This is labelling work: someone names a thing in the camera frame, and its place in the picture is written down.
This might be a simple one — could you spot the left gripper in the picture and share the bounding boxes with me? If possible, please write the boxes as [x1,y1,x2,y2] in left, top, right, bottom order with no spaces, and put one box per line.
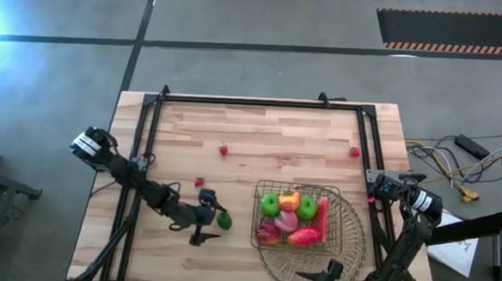
[187,187,229,247]

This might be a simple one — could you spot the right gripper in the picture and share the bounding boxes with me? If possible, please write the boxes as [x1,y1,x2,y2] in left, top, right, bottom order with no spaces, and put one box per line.
[295,257,345,281]

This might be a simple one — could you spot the dark green toy lime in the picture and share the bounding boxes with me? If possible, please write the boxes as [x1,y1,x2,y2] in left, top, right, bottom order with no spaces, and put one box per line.
[215,211,235,232]

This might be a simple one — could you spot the red yellow toy mango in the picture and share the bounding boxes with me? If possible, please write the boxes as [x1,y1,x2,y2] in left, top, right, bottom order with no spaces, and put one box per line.
[286,226,321,250]

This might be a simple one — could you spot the toy watermelon slice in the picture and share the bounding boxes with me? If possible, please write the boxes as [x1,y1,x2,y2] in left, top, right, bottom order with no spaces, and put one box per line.
[312,196,332,243]

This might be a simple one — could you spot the pink toy peach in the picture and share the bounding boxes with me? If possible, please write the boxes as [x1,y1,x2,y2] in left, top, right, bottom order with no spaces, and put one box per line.
[273,209,300,234]

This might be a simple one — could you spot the dark red toy apple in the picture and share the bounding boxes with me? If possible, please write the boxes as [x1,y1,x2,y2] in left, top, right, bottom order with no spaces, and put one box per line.
[254,220,283,247]

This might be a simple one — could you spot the green toy apple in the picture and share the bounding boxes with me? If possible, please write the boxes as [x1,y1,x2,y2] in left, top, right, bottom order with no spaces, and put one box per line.
[258,192,282,217]
[295,195,319,223]

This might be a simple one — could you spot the orange toy tomato green calyx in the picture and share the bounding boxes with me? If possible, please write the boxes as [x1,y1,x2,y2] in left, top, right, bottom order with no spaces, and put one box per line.
[278,187,303,214]

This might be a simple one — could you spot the white paper sheet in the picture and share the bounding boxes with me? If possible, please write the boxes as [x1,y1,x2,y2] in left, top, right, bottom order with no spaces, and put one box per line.
[424,208,481,278]

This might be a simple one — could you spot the black metal beam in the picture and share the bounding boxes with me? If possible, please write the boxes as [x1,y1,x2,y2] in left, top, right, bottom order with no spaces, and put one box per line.
[425,204,502,252]

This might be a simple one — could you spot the yellow connector plug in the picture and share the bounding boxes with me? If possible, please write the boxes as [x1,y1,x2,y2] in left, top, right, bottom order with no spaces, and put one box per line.
[461,187,481,204]

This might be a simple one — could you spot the black power brick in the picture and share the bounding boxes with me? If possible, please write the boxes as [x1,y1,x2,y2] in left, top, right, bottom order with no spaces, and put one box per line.
[453,133,493,162]

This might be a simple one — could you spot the gray metal stand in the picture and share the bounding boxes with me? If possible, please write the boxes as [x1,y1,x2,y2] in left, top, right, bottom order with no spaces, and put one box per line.
[0,165,44,277]

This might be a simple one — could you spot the black hazard striped floor mat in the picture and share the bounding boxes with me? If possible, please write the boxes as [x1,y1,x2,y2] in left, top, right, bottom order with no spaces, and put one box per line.
[375,7,502,56]

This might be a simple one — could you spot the metal wire basket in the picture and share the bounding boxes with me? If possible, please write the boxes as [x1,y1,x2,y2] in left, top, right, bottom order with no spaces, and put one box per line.
[248,179,345,254]

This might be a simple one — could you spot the gray arm base plate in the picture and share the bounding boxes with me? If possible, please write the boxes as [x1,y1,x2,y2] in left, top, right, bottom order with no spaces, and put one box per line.
[364,168,410,197]

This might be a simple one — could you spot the black metal table frame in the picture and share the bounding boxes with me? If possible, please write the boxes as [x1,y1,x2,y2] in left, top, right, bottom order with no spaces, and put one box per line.
[70,79,392,281]

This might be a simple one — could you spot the black cable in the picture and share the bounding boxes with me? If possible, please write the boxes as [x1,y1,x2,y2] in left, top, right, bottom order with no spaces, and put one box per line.
[403,131,502,189]

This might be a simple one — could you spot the yellow cable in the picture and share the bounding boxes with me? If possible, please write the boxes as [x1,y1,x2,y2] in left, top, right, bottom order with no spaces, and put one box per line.
[403,139,502,192]

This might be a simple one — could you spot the white cable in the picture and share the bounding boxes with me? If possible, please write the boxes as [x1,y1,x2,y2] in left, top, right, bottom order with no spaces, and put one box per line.
[416,136,502,192]

